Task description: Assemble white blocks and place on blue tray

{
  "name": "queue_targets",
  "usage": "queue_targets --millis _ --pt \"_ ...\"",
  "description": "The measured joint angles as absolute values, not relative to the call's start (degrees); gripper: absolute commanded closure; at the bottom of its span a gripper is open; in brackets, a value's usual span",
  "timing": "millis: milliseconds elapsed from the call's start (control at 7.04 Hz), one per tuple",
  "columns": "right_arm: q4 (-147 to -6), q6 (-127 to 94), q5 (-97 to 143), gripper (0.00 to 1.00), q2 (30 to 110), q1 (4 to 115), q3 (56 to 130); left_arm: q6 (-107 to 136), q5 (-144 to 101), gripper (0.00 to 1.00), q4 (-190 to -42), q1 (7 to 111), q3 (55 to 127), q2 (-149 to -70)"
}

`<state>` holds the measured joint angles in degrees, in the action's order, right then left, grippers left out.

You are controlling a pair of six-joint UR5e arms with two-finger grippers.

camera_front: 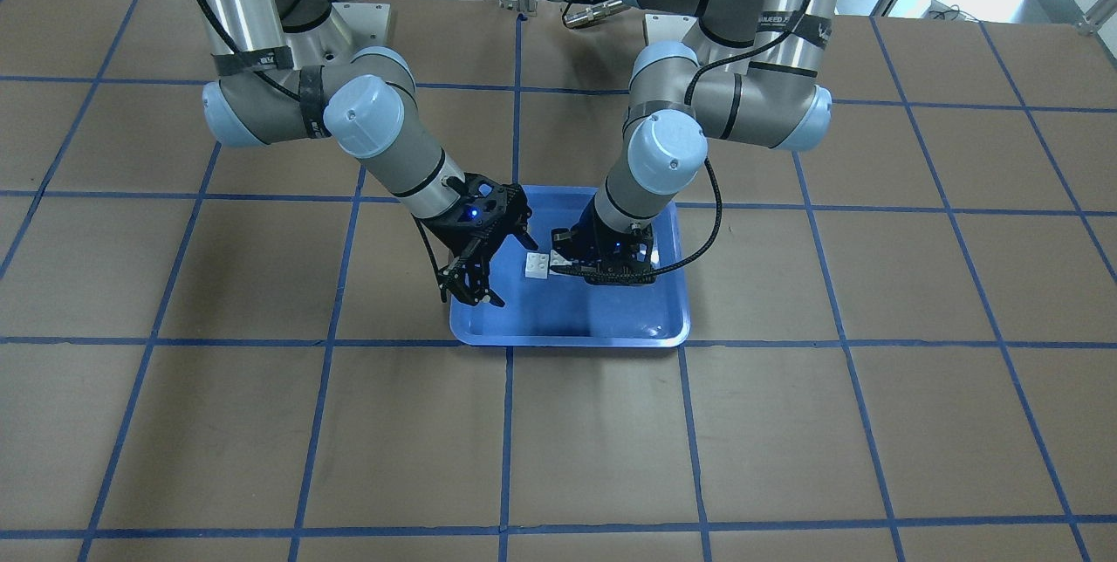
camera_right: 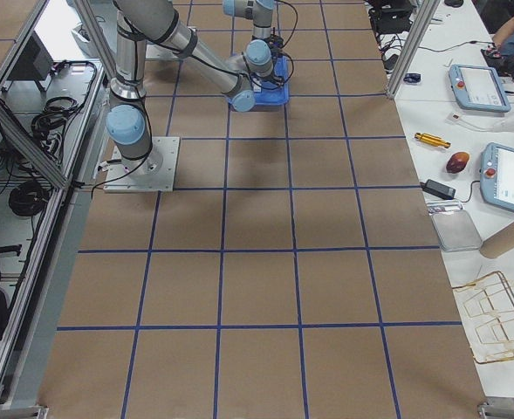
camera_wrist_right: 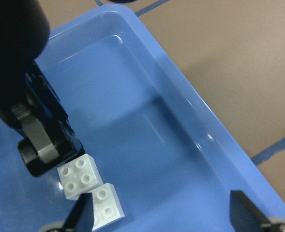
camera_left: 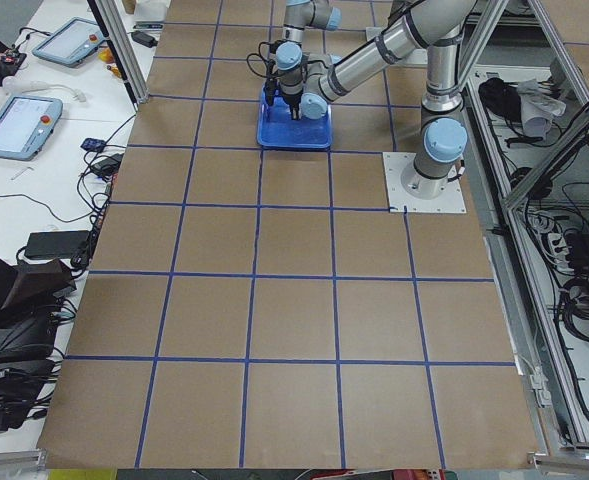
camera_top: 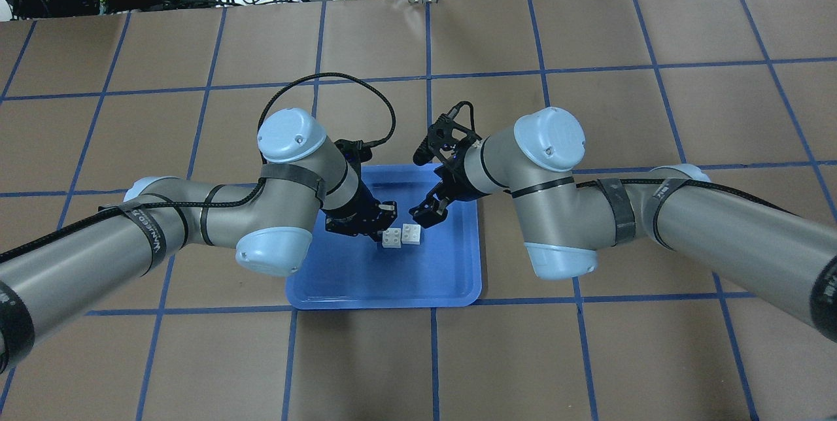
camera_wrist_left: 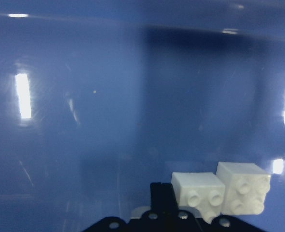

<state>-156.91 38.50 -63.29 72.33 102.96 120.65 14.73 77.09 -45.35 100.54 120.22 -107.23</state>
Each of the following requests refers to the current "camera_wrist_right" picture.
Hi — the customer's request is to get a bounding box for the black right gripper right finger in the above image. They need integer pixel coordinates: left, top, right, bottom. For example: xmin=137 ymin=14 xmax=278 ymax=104
xmin=229 ymin=190 xmax=278 ymax=232

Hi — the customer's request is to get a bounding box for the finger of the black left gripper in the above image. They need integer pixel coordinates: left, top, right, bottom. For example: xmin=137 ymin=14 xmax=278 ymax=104
xmin=11 ymin=62 xmax=85 ymax=177

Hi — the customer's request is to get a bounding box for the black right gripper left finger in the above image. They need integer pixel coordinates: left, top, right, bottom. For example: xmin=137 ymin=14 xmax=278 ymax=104
xmin=62 ymin=193 xmax=94 ymax=232

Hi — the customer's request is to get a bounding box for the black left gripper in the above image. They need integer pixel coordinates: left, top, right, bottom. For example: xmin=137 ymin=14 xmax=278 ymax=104
xmin=0 ymin=0 xmax=50 ymax=126

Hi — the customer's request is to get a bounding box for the white toy block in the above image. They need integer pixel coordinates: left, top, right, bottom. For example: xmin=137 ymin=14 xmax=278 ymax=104
xmin=57 ymin=154 xmax=103 ymax=200
xmin=89 ymin=183 xmax=125 ymax=232

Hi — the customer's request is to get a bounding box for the blue plastic tray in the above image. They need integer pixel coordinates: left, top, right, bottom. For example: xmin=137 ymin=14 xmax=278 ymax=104
xmin=8 ymin=5 xmax=285 ymax=232

